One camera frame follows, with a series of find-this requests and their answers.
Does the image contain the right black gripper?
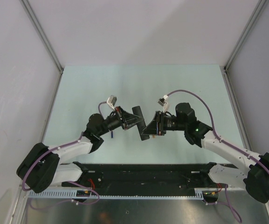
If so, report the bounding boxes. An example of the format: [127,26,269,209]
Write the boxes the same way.
[141,111,186,136]

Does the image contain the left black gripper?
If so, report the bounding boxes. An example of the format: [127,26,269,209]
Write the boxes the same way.
[97,106,144,136]

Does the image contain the black remote control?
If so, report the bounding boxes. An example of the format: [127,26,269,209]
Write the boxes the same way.
[132,106,150,141]

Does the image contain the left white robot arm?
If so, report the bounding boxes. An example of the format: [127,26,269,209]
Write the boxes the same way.
[16,106,144,193]

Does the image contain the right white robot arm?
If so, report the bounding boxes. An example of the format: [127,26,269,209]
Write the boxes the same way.
[139,103,269,203]

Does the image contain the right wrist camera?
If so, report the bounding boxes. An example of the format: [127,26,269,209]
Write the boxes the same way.
[158,95,170,112]

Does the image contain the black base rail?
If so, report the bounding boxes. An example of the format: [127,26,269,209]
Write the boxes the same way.
[62,162,228,196]

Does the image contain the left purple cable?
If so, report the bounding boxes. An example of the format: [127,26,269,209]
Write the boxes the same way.
[22,101,109,192]

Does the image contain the purple cable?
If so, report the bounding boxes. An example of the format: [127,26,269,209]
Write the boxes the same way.
[166,90,269,222]
[22,101,109,192]

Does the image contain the right aluminium frame post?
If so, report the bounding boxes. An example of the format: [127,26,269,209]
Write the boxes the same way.
[222,0,269,73]

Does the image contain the aluminium frame post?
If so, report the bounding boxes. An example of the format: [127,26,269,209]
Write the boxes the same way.
[222,0,269,73]
[20,0,64,73]

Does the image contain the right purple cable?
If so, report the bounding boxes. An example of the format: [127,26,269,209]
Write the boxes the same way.
[166,90,269,222]

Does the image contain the left aluminium frame post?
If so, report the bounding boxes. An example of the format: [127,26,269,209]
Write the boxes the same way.
[20,0,64,73]

